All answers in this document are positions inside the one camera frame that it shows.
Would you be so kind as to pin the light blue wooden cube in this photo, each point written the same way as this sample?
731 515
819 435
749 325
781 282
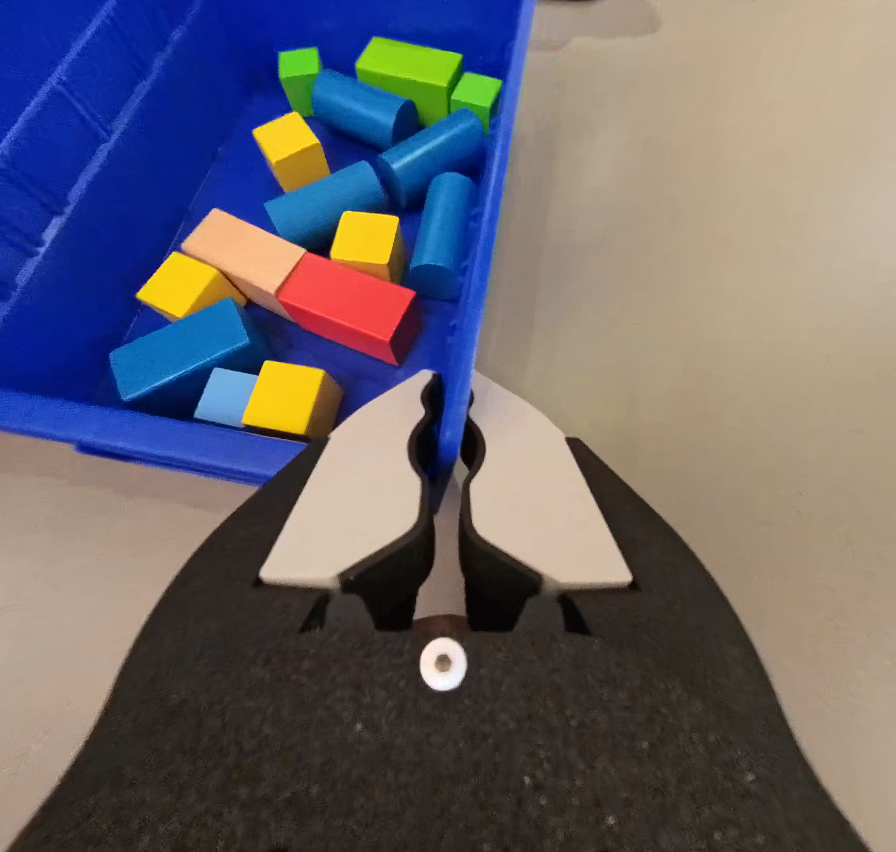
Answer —
224 397

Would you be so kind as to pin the small green wooden block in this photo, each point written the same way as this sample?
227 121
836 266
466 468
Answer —
298 78

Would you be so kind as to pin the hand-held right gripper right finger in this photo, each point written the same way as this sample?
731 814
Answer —
539 502

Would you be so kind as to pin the natural wooden block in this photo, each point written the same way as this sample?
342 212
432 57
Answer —
241 257

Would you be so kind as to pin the red wooden block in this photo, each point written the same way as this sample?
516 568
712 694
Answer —
347 306

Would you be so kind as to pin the blue plastic bin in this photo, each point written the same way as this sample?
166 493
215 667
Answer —
84 124

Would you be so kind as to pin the long green wooden block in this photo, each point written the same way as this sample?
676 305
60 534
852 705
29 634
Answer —
409 75

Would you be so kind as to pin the yellow wooden cube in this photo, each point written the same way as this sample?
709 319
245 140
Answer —
368 246

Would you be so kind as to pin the green wooden cube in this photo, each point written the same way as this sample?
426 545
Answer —
476 99

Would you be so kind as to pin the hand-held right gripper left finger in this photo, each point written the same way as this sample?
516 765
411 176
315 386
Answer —
350 502

